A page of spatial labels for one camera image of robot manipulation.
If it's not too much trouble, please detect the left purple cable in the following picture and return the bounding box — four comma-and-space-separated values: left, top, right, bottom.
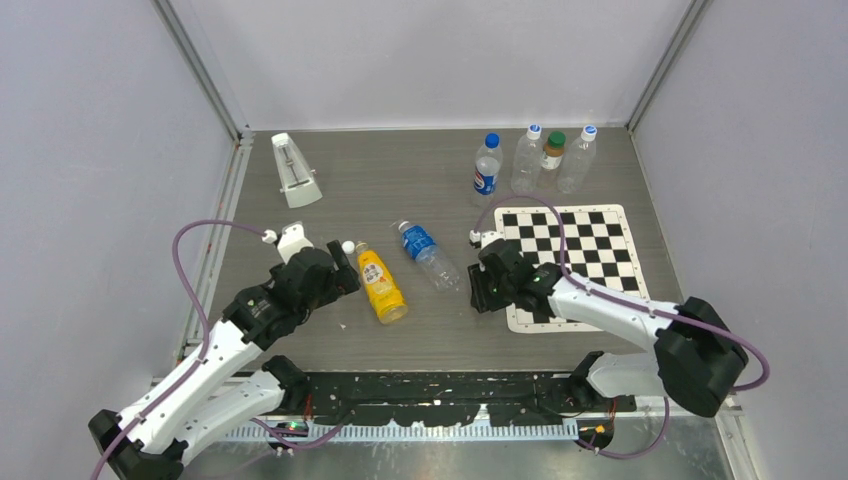
89, 219, 276, 480

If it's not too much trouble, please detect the clear bottle pepsi label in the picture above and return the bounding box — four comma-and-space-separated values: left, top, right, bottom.
472, 139, 503, 207

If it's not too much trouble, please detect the clear bottle blue label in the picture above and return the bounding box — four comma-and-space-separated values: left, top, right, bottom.
396, 219, 461, 292

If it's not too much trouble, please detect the right standing clear bottle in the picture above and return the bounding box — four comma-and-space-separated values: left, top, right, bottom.
556, 125, 597, 194

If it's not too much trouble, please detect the white bottle cap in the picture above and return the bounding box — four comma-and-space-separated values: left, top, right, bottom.
342, 240, 356, 255

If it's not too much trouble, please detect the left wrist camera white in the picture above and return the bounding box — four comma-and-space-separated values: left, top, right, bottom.
276, 221, 314, 264

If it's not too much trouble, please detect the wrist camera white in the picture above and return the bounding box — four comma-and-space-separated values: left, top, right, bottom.
276, 221, 314, 264
468, 230, 505, 250

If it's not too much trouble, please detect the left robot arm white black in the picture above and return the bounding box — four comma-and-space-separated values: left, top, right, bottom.
88, 240, 360, 479

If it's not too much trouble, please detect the standing clear bottle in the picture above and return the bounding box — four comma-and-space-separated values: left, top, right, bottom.
510, 124, 542, 194
556, 125, 597, 194

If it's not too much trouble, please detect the checkerboard calibration mat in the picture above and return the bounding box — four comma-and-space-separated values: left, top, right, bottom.
493, 204, 649, 300

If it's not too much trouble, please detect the blue bottle cap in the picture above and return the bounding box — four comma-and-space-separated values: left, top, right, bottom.
483, 133, 500, 151

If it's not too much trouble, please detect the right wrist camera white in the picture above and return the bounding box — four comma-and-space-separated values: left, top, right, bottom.
468, 230, 505, 250

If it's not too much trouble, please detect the yellow juice bottle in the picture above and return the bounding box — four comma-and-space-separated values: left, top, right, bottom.
354, 242, 408, 325

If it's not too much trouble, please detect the purple cable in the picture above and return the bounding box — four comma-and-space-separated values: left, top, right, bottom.
471, 193, 772, 462
89, 219, 276, 480

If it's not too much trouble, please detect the white metronome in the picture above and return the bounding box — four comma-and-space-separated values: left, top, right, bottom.
271, 133, 323, 209

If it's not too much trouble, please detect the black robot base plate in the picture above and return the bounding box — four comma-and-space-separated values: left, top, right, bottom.
270, 372, 636, 446

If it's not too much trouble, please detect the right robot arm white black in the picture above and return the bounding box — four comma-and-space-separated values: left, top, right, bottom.
468, 231, 749, 417

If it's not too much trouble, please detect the left standing clear bottle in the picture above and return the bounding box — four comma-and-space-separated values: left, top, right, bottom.
510, 124, 542, 194

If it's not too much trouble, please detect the green cap brown bottle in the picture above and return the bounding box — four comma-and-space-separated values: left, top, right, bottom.
540, 131, 567, 171

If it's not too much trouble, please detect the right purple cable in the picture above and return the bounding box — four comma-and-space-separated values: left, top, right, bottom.
471, 193, 772, 462

